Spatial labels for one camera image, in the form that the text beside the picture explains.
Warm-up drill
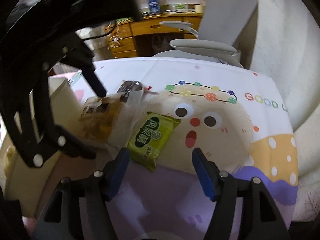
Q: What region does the green rice cracker pack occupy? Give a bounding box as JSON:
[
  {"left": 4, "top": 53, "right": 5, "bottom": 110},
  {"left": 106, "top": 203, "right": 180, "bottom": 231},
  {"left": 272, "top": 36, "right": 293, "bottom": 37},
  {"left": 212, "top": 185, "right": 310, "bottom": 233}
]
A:
[{"left": 127, "top": 112, "right": 181, "bottom": 171}]

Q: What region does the grey office chair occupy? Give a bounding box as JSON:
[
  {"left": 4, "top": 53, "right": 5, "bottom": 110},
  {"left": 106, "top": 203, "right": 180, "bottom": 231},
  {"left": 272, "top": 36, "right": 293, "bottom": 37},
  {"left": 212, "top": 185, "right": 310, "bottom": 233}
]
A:
[{"left": 155, "top": 0, "right": 258, "bottom": 68}]

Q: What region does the blue paper gift bag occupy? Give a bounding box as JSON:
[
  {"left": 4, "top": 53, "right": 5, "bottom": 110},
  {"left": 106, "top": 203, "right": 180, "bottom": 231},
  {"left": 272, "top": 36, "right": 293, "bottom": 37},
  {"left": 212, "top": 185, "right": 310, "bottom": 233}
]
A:
[{"left": 147, "top": 0, "right": 161, "bottom": 13}]

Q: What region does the white curtain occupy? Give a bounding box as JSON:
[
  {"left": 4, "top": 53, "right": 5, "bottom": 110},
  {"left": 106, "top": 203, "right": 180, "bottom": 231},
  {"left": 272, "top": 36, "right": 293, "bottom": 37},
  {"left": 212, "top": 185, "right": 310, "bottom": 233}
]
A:
[{"left": 251, "top": 0, "right": 319, "bottom": 222}]

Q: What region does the dark foil snack pack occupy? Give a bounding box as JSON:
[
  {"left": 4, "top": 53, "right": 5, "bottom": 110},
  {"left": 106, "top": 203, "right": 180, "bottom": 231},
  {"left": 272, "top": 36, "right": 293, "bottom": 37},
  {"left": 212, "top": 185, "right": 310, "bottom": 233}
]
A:
[{"left": 117, "top": 81, "right": 144, "bottom": 93}]

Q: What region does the white paper pastry bag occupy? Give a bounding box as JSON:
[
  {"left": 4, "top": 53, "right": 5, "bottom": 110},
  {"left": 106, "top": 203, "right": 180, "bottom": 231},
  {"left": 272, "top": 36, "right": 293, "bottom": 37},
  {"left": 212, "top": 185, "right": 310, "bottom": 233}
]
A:
[{"left": 78, "top": 90, "right": 144, "bottom": 158}]

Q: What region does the cream plastic storage box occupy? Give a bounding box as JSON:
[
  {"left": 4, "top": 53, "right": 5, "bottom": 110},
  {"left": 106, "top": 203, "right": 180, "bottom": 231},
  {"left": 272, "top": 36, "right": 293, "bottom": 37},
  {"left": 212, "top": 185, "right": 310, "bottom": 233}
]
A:
[{"left": 1, "top": 77, "right": 97, "bottom": 217}]

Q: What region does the wooden desk with drawers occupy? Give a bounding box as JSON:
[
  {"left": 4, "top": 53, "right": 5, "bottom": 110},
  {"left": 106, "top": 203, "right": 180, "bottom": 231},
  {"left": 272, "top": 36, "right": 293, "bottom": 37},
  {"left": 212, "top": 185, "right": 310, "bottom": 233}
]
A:
[{"left": 106, "top": 12, "right": 202, "bottom": 59}]

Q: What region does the cartoon printed tablecloth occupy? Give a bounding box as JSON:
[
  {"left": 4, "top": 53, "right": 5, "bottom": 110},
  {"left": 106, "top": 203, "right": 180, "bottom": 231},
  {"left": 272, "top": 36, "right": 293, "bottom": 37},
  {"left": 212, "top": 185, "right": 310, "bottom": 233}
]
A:
[{"left": 47, "top": 56, "right": 299, "bottom": 240}]

